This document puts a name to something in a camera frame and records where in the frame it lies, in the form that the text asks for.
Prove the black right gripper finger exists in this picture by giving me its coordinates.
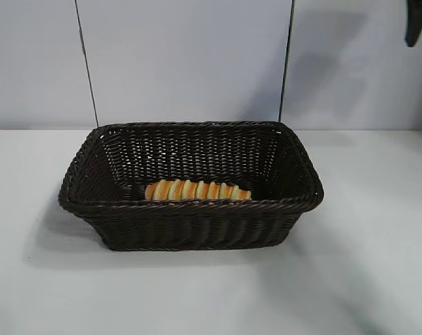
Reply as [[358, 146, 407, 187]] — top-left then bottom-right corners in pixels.
[[403, 0, 422, 48]]

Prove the long twisted bread loaf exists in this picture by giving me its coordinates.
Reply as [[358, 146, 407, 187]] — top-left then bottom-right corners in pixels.
[[144, 179, 253, 203]]

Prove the dark brown woven basket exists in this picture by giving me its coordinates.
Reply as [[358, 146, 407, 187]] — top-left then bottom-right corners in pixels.
[[59, 120, 326, 253]]

